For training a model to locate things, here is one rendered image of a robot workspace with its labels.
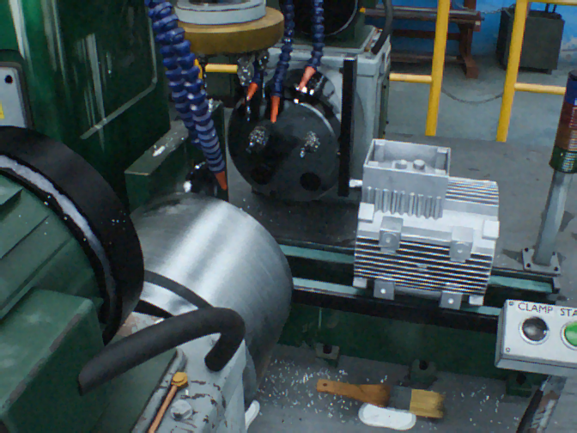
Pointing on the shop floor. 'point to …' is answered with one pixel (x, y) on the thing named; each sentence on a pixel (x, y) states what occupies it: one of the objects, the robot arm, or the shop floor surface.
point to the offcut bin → (533, 38)
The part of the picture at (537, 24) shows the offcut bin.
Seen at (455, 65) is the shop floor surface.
